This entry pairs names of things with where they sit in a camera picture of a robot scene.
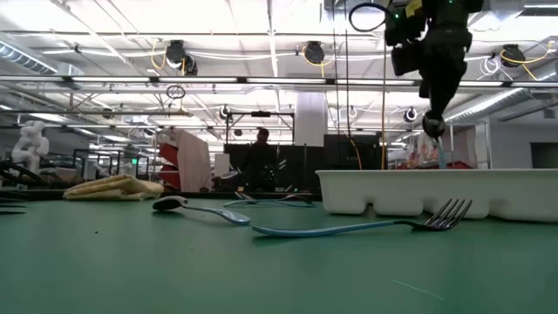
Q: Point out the white cutlery tray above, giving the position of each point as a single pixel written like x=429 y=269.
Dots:
x=392 y=187

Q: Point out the white board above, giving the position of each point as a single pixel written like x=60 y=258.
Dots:
x=221 y=165

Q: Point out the green table mat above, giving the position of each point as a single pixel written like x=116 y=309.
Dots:
x=131 y=270

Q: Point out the dark wall screen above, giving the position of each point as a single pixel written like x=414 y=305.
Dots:
x=544 y=154

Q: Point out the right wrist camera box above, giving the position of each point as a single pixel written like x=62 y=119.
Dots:
x=405 y=59

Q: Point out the silver ceiling duct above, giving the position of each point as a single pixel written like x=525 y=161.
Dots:
x=492 y=102
x=26 y=59

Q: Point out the black partition panel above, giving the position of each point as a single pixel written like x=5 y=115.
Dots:
x=349 y=152

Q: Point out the white humanoid robot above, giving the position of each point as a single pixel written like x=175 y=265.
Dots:
x=30 y=144

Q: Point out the person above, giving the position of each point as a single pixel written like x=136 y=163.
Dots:
x=260 y=161

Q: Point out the beige panel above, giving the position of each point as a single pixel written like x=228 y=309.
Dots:
x=194 y=159

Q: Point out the black metal gantry frame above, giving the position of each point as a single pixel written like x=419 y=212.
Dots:
x=260 y=113

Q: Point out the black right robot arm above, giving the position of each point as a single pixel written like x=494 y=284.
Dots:
x=453 y=13

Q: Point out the black workstation frame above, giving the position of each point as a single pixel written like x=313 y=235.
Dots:
x=109 y=152

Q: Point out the ceiling light rail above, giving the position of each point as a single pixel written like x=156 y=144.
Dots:
x=279 y=80

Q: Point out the red storage bin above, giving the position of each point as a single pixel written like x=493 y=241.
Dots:
x=168 y=154

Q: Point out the colourful printed banner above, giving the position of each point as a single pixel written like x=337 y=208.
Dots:
x=420 y=152

